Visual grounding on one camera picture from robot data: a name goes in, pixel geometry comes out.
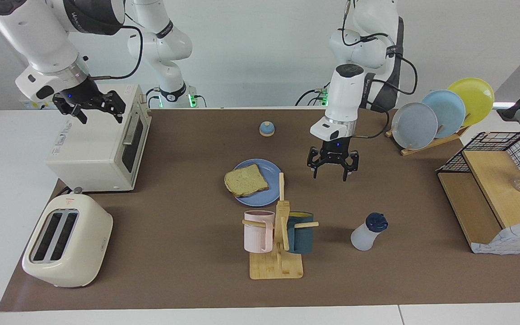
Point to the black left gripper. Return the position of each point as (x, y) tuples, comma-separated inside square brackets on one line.
[(336, 149)]

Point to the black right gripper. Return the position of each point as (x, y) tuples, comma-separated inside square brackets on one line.
[(77, 92)]

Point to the translucent bottle with blue cap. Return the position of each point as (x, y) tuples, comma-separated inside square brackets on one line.
[(364, 237)]

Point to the toasted bread slice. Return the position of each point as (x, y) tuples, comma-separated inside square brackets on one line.
[(246, 180)]

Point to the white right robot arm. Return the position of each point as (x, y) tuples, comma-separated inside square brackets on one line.
[(39, 36)]

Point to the blue round plate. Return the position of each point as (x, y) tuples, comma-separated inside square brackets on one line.
[(271, 171)]

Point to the grey-blue plate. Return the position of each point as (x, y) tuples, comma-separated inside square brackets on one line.
[(414, 126)]

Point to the light blue plate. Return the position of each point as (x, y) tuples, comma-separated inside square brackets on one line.
[(449, 108)]

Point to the yellow plate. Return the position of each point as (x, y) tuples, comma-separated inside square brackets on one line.
[(474, 97)]

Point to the white toaster oven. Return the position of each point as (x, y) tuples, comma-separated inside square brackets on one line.
[(93, 149)]

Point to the dark teal mug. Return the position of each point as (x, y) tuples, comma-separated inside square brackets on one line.
[(300, 239)]

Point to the wooden dish rack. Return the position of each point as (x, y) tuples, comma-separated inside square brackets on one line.
[(427, 146)]

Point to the pink mug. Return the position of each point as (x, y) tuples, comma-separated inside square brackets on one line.
[(257, 234)]

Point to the wooden mug tree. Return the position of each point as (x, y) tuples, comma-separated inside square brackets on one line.
[(276, 268)]

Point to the cream two-slot toaster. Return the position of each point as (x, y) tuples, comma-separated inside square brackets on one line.
[(75, 253)]

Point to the brown table mat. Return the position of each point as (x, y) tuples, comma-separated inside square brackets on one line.
[(151, 248)]

